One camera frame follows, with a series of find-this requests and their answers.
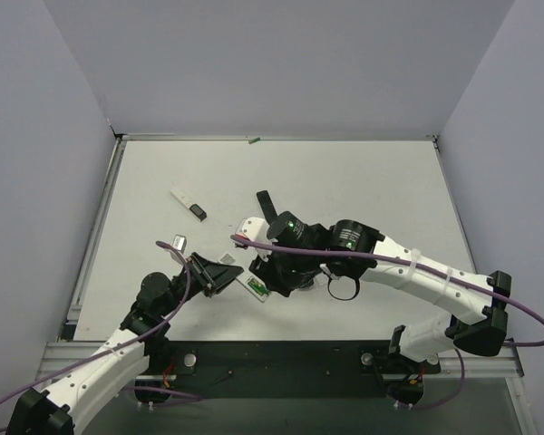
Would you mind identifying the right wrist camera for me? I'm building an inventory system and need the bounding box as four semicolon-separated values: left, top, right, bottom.
234;217;272;262

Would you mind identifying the white remote control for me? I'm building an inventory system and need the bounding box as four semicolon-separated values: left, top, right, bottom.
219;252;271;303

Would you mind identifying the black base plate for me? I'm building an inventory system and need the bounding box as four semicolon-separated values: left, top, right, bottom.
135;340;441;401

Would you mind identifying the white remote with display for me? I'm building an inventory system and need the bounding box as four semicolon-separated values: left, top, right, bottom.
170;187;208;222

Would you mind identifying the slim black remote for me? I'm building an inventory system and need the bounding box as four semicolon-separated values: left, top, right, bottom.
257;190;277;224

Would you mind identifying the aluminium frame rail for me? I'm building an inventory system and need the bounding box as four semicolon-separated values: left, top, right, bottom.
36;341;524;380

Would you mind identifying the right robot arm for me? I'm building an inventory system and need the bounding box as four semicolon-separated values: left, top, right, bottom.
237;211;511;363

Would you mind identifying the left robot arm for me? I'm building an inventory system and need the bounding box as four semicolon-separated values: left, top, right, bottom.
5;253;244;434

